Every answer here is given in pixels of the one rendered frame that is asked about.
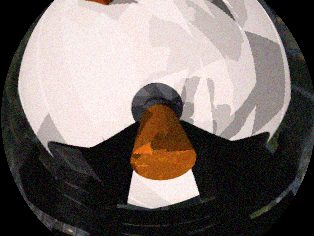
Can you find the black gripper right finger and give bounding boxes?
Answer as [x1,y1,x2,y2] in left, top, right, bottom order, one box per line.
[180,119,270,199]

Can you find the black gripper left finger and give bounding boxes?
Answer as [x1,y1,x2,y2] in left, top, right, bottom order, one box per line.
[48,121,140,206]

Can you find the black round pedestal with silver shaft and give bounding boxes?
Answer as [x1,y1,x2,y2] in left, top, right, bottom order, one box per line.
[130,82,184,121]

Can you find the orange knob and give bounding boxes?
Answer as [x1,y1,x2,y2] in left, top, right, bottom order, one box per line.
[130,105,197,181]

